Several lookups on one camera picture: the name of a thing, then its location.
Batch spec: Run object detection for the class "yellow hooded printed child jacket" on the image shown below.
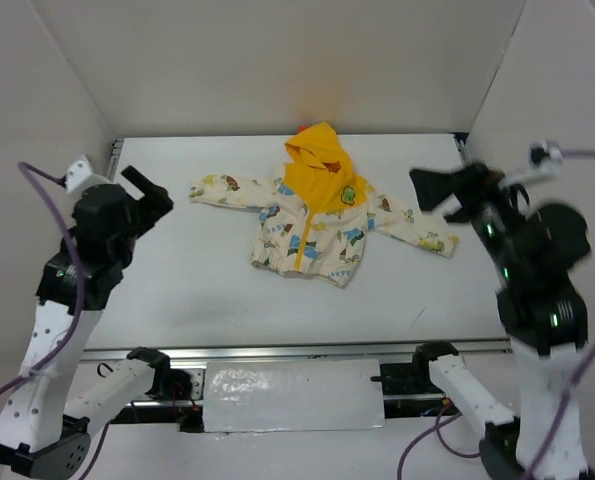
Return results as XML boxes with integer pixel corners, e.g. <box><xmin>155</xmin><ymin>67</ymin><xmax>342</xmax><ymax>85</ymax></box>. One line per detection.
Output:
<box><xmin>189</xmin><ymin>122</ymin><xmax>458</xmax><ymax>288</ymax></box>

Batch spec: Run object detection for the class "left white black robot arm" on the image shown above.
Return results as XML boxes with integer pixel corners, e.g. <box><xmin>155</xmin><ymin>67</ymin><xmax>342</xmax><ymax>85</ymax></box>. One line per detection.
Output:
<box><xmin>0</xmin><ymin>160</ymin><xmax>174</xmax><ymax>479</ymax></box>

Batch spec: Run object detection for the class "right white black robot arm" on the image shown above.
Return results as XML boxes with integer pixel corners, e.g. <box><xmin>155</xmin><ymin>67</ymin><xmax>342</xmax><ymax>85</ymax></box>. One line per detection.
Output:
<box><xmin>410</xmin><ymin>162</ymin><xmax>595</xmax><ymax>479</ymax></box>

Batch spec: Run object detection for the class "white foil covered panel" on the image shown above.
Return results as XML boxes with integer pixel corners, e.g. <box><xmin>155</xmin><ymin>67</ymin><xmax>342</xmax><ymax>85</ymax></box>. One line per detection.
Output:
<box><xmin>203</xmin><ymin>359</ymin><xmax>385</xmax><ymax>433</ymax></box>

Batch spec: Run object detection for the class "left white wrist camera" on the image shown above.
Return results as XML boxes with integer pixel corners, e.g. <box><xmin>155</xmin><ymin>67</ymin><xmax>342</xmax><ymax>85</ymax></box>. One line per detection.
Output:
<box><xmin>63</xmin><ymin>154</ymin><xmax>110</xmax><ymax>200</ymax></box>

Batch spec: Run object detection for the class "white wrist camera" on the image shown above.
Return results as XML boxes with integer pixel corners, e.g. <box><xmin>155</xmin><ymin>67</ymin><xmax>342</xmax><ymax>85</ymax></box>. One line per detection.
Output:
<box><xmin>498</xmin><ymin>140</ymin><xmax>563</xmax><ymax>190</ymax></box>
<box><xmin>63</xmin><ymin>154</ymin><xmax>110</xmax><ymax>200</ymax></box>

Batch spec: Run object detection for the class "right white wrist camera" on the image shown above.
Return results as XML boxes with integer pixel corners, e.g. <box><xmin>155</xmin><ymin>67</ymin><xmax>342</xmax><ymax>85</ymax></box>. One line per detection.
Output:
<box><xmin>498</xmin><ymin>140</ymin><xmax>563</xmax><ymax>190</ymax></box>

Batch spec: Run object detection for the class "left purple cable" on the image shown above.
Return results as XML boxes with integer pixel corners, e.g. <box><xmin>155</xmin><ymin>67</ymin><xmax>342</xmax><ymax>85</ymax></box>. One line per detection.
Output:
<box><xmin>0</xmin><ymin>161</ymin><xmax>141</xmax><ymax>480</ymax></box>

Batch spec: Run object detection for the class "purple cable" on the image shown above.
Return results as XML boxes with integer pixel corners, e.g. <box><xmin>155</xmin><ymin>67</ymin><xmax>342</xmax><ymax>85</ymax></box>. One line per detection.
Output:
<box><xmin>395</xmin><ymin>148</ymin><xmax>595</xmax><ymax>480</ymax></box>
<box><xmin>0</xmin><ymin>161</ymin><xmax>141</xmax><ymax>480</ymax></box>

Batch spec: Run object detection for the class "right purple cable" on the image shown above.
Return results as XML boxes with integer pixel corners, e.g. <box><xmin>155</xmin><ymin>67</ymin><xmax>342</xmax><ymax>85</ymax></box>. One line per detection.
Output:
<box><xmin>395</xmin><ymin>148</ymin><xmax>595</xmax><ymax>480</ymax></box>

